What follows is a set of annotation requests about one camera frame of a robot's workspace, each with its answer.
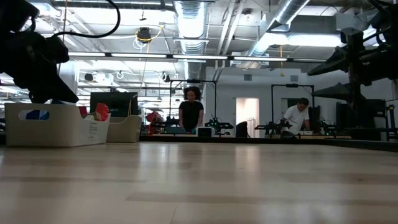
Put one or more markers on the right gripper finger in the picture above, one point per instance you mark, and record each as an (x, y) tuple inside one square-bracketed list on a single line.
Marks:
[(337, 63), (340, 91)]

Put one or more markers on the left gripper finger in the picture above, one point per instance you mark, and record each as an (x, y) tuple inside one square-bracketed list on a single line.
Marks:
[(53, 91)]

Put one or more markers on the red rectangular block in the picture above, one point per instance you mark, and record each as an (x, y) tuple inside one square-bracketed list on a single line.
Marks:
[(82, 111)]

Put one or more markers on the white plastic bin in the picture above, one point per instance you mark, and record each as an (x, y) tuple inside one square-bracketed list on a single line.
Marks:
[(124, 129), (56, 133)]

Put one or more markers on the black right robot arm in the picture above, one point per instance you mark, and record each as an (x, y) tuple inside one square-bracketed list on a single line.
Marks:
[(385, 21)]

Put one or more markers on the white round column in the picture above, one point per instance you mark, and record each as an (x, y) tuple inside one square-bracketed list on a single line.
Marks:
[(70, 77)]

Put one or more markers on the black cabinet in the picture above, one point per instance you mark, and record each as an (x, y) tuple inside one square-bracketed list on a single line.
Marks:
[(373, 118)]

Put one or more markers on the person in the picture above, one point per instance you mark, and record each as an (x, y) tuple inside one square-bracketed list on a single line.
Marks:
[(297, 116), (191, 112)]

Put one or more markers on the black equipment stand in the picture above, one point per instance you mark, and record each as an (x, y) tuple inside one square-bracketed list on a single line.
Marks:
[(391, 121)]

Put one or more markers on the black monitor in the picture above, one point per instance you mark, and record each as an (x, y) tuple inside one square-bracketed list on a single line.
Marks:
[(113, 102)]

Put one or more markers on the red background object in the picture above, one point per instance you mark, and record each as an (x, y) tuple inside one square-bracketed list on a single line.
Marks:
[(154, 118)]

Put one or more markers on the black chair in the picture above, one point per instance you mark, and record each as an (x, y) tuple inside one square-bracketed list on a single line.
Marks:
[(242, 130)]

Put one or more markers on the background robot green lights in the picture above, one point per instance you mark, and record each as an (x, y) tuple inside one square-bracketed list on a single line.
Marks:
[(217, 124)]

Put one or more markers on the long ceiling light bar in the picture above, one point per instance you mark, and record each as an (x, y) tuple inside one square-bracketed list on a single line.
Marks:
[(199, 57)]

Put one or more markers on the small white framed screen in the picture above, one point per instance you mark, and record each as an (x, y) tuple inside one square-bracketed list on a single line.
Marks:
[(205, 132)]

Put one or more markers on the black gantry frame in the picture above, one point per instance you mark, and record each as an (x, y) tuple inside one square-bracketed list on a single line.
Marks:
[(292, 85), (192, 81)]

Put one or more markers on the silver ventilation duct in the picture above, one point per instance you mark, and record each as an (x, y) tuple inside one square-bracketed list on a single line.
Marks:
[(280, 18), (191, 18)]

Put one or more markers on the black ceiling dome camera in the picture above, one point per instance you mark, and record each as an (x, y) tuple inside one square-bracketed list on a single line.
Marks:
[(143, 35)]

